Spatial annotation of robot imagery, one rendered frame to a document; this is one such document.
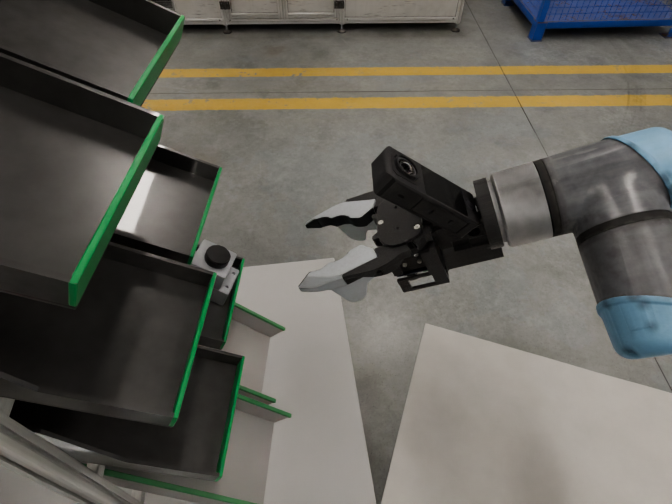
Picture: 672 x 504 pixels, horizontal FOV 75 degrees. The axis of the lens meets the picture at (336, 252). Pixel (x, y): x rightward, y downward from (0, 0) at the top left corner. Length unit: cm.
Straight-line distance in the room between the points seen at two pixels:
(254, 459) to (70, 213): 51
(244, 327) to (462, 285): 153
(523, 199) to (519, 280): 185
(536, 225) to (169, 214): 35
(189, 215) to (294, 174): 218
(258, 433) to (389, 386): 118
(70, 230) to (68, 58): 16
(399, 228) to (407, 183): 7
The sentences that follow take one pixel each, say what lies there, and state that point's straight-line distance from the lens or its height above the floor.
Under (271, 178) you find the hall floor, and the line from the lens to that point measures 264.
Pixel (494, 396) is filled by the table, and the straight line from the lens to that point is 94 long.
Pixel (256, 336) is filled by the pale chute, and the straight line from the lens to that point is 78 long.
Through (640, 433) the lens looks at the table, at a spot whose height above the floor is 86.
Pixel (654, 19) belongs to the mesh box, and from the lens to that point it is 489.
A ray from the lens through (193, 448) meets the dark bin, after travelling 52.
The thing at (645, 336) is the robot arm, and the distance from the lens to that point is 42.
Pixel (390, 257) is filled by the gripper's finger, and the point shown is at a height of 135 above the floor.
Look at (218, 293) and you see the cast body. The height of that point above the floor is 122.
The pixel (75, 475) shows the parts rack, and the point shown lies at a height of 127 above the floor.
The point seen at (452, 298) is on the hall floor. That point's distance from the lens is 211.
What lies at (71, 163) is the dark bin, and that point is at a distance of 30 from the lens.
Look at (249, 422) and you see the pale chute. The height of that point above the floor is 102.
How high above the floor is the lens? 168
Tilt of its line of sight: 50 degrees down
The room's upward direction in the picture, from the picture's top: straight up
